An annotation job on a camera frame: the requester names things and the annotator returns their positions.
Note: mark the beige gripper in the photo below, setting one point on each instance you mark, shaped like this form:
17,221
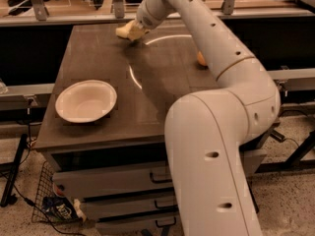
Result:
146,20

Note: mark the yellow sponge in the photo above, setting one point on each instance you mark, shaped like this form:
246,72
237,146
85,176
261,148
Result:
126,32

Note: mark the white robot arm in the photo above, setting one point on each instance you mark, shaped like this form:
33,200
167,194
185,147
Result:
204,130

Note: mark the orange fruit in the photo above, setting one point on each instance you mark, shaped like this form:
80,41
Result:
201,59

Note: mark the white bowl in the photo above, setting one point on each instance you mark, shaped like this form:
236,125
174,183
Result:
86,101

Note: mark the grey drawer cabinet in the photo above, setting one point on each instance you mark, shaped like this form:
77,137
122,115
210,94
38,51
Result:
148,75

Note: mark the blue snack bag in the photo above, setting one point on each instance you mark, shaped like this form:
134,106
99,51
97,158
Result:
59,208

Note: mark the black table leg left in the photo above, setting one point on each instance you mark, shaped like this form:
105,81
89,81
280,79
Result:
10,170

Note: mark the top drawer with handle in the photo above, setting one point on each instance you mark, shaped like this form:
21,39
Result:
102,173

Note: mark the drawer with handle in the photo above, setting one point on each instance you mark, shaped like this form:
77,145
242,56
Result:
133,222
126,205
102,173

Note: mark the middle drawer with handle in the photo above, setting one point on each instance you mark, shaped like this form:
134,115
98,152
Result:
126,205

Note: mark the bottom drawer with handle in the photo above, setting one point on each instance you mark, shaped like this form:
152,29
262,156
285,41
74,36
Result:
133,222

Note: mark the wire basket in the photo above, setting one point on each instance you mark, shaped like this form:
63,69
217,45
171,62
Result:
45,189

